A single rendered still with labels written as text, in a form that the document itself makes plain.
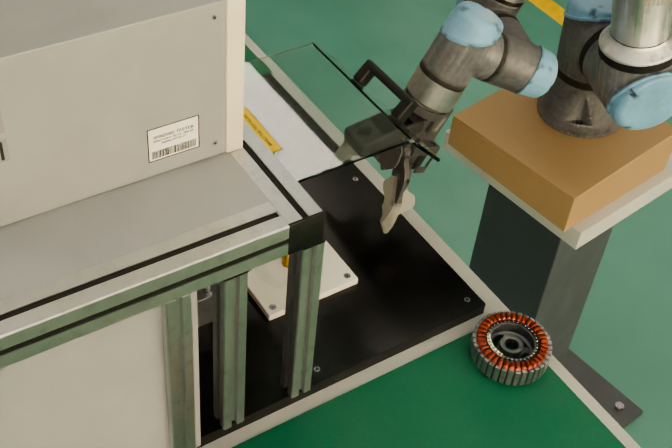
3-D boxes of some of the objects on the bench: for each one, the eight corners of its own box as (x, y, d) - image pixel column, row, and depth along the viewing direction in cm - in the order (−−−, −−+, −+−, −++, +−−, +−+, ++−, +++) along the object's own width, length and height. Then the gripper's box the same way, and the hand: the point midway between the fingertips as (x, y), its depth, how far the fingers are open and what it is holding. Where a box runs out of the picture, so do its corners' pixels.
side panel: (186, 446, 129) (179, 275, 107) (196, 464, 127) (191, 293, 105) (-33, 549, 116) (-91, 379, 95) (-25, 571, 115) (-82, 402, 93)
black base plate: (268, 82, 187) (269, 72, 186) (483, 313, 149) (486, 303, 148) (21, 158, 166) (19, 148, 165) (197, 449, 128) (197, 438, 127)
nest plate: (304, 221, 158) (305, 215, 157) (357, 283, 149) (358, 277, 148) (219, 253, 151) (219, 248, 150) (269, 321, 142) (269, 315, 141)
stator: (523, 317, 149) (528, 301, 146) (561, 376, 141) (568, 359, 139) (455, 335, 145) (459, 318, 143) (491, 396, 138) (496, 379, 135)
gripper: (489, 143, 146) (420, 241, 156) (408, 60, 156) (348, 158, 165) (453, 143, 140) (384, 245, 150) (371, 57, 149) (311, 159, 159)
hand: (352, 201), depth 155 cm, fingers open, 14 cm apart
